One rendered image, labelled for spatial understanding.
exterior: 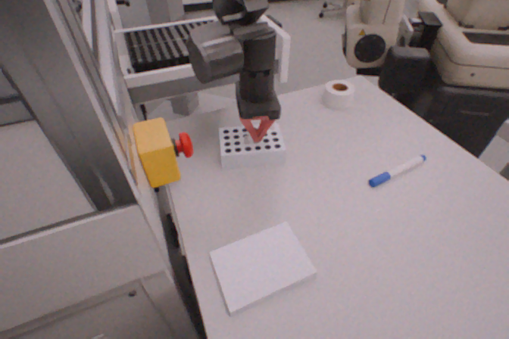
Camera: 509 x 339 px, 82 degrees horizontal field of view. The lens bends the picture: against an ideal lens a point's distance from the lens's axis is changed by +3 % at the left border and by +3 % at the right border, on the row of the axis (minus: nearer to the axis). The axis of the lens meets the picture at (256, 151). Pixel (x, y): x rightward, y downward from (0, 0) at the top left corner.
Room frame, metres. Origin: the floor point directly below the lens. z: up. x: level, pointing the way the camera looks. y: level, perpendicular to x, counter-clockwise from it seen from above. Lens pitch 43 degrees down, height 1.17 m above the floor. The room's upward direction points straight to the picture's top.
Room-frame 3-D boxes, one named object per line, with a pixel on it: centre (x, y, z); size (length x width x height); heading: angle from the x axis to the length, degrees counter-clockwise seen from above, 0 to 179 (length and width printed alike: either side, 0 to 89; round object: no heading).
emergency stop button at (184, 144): (0.32, 0.11, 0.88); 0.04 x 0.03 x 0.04; 23
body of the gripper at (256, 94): (0.42, 0.00, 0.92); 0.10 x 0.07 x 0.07; 9
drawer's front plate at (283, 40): (0.73, -0.01, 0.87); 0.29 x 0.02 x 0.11; 23
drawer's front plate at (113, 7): (0.90, 0.41, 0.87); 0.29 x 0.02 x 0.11; 23
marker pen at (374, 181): (0.37, -0.27, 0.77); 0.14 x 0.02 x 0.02; 119
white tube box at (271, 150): (0.43, 0.01, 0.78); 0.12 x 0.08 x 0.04; 98
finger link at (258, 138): (0.43, 0.00, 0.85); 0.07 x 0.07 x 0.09; 9
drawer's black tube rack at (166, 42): (0.65, 0.18, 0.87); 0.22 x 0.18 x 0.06; 113
